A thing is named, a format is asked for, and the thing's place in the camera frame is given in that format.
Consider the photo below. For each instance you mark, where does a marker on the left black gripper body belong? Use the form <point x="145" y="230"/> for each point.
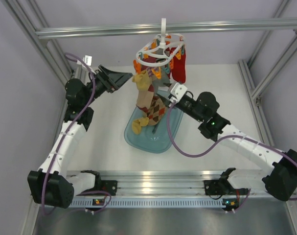
<point x="109" y="84"/>

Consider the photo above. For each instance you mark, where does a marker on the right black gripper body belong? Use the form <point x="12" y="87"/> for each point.
<point x="167" y="103"/>

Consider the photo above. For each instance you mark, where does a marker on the yellow sock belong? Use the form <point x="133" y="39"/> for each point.
<point x="142" y="81"/>
<point x="137" y="124"/>

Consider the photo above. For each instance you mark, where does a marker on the white round clip hanger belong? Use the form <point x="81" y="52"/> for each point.
<point x="161" y="50"/>

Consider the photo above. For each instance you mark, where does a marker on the beige purple striped sock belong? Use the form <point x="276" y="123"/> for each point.
<point x="145" y="96"/>

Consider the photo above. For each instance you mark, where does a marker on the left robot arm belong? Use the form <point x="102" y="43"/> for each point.
<point x="76" y="122"/>

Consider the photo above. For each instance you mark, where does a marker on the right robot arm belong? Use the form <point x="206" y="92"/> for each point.
<point x="277" y="170"/>

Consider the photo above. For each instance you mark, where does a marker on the beige argyle sock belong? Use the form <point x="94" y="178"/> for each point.
<point x="156" y="111"/>

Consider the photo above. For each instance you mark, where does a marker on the grey black striped sock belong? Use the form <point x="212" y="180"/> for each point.
<point x="160" y="82"/>

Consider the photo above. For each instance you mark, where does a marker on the red sock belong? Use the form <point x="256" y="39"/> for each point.
<point x="178" y="70"/>

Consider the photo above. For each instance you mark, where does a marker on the blue transparent tray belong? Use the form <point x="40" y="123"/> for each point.
<point x="152" y="139"/>

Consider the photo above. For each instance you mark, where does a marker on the aluminium top crossbar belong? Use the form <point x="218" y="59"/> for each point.
<point x="156" y="28"/>

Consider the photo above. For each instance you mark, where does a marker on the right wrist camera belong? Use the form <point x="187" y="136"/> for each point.
<point x="176" y="92"/>

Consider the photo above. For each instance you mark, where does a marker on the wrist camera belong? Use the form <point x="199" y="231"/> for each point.
<point x="87" y="61"/>
<point x="176" y="92"/>

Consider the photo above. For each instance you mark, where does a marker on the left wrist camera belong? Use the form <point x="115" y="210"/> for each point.
<point x="87" y="61"/>

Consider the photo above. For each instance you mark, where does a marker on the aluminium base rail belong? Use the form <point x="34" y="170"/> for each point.
<point x="160" y="182"/>

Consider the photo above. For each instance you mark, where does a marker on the perforated cable duct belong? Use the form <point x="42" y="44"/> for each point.
<point x="94" y="202"/>

